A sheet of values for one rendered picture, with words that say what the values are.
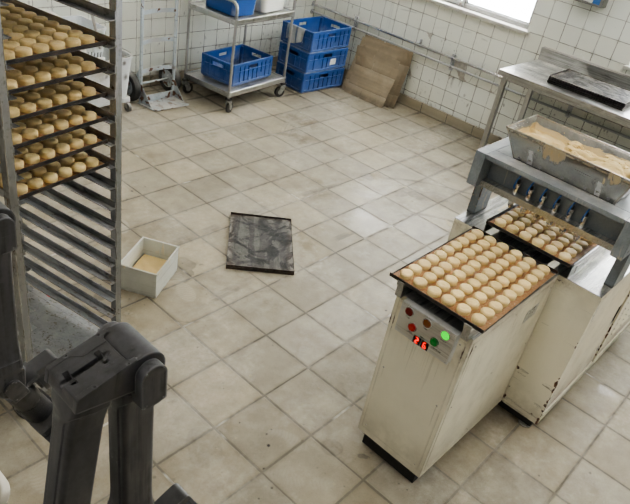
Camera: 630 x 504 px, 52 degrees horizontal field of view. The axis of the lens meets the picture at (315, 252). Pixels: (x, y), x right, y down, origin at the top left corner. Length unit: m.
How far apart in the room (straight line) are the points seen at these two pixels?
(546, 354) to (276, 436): 1.24
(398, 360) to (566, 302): 0.78
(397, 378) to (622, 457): 1.31
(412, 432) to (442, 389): 0.29
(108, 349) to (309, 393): 2.32
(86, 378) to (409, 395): 1.91
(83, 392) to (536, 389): 2.57
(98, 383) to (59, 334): 2.30
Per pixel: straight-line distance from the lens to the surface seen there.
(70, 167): 2.55
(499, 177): 2.99
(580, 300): 2.90
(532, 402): 3.24
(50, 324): 3.21
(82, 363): 0.88
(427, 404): 2.60
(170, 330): 3.38
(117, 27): 2.38
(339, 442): 2.98
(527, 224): 3.03
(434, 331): 2.37
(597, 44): 5.94
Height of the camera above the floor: 2.22
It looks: 33 degrees down
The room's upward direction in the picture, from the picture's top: 11 degrees clockwise
